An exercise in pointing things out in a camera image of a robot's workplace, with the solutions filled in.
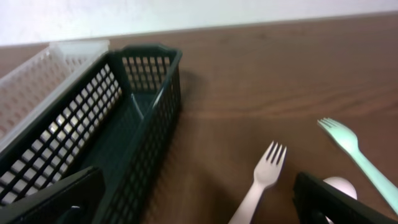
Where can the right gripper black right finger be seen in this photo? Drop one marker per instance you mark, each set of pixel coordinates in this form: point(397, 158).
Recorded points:
point(318, 202)

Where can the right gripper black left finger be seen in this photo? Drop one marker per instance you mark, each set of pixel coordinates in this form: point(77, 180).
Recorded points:
point(74, 199)

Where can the white plastic spoon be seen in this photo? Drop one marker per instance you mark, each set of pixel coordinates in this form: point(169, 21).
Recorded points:
point(343, 185)

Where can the white plastic fork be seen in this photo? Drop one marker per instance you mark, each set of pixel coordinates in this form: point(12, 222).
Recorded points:
point(266, 174)

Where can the mint green plastic fork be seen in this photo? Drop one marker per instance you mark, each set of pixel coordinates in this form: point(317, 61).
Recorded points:
point(347, 140)

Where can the dark green mesh basket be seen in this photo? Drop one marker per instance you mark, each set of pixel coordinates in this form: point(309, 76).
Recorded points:
point(118, 116)

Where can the clear plastic mesh basket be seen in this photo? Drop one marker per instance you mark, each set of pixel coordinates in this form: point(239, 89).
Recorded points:
point(30, 87)

